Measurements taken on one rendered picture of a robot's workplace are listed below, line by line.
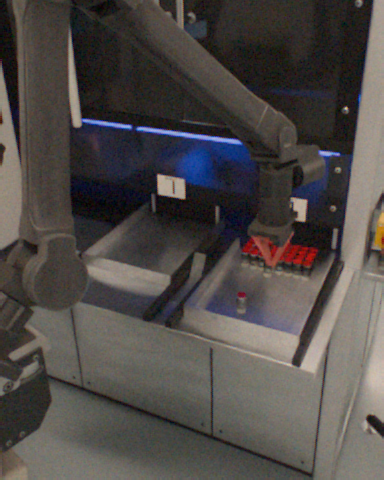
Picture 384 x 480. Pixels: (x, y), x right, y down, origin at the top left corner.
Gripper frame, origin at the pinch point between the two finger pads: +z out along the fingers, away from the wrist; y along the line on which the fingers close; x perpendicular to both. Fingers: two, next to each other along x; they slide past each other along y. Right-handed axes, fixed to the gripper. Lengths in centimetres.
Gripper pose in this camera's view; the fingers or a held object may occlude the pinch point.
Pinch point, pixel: (271, 261)
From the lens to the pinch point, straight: 104.0
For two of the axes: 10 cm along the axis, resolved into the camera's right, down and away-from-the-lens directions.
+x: -9.0, -1.9, 4.0
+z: 0.3, 8.8, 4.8
